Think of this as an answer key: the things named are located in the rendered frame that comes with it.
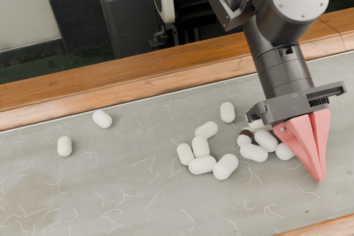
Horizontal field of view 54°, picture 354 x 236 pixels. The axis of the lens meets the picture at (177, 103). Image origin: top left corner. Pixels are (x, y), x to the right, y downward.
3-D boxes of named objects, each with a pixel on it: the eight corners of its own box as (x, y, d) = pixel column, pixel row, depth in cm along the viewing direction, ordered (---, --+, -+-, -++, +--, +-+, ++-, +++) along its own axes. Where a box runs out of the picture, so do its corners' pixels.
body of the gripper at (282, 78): (351, 95, 38) (327, 34, 40) (263, 117, 37) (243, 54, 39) (324, 108, 45) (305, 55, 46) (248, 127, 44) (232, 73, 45)
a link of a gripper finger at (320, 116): (356, 174, 36) (324, 89, 38) (291, 192, 36) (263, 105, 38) (326, 176, 43) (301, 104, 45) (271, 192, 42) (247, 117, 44)
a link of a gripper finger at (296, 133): (377, 168, 36) (344, 84, 38) (313, 186, 36) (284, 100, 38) (344, 171, 43) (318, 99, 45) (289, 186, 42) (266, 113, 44)
